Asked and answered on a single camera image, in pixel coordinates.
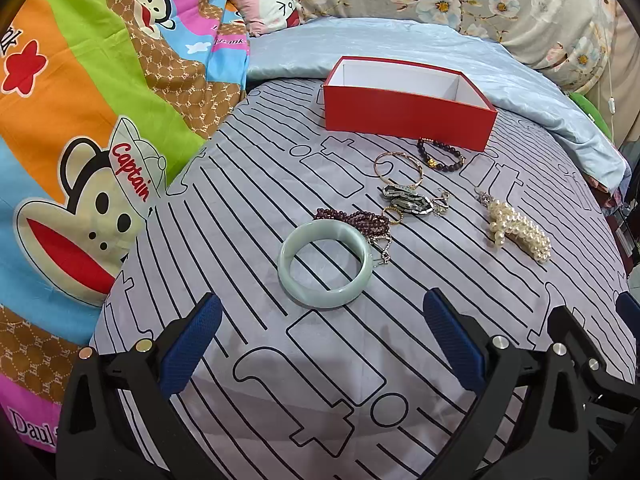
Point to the thin gold bangle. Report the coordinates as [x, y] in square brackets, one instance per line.
[376, 166]

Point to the green object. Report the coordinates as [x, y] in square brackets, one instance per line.
[590, 110]

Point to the grey line-print bedsheet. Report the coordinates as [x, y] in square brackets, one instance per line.
[250, 185]

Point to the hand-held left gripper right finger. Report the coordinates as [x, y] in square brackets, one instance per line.
[450, 335]

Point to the colourful cartoon monkey blanket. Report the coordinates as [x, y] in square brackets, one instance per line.
[75, 85]

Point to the light blue blanket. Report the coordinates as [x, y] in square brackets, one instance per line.
[300, 50]

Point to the pink cartoon pillow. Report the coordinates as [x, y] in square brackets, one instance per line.
[260, 0]

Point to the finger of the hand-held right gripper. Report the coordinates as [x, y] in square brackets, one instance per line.
[628, 310]
[575, 332]

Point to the pale green jade bangle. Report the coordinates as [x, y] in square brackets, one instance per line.
[320, 231]

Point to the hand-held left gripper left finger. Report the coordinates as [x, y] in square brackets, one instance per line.
[192, 342]

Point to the red cardboard box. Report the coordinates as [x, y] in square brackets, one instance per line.
[400, 115]

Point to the grey floral quilt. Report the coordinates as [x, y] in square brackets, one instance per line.
[500, 5]

